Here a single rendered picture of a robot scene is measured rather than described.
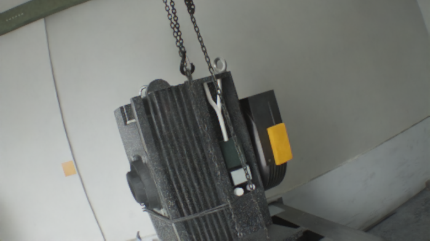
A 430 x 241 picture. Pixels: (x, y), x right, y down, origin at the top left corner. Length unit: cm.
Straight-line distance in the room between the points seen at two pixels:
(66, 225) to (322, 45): 250
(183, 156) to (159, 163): 11
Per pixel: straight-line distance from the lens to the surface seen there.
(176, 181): 161
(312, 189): 310
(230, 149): 171
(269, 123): 168
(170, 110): 161
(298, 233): 160
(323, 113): 317
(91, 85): 281
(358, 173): 334
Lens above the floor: 149
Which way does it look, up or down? level
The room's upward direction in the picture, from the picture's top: 17 degrees counter-clockwise
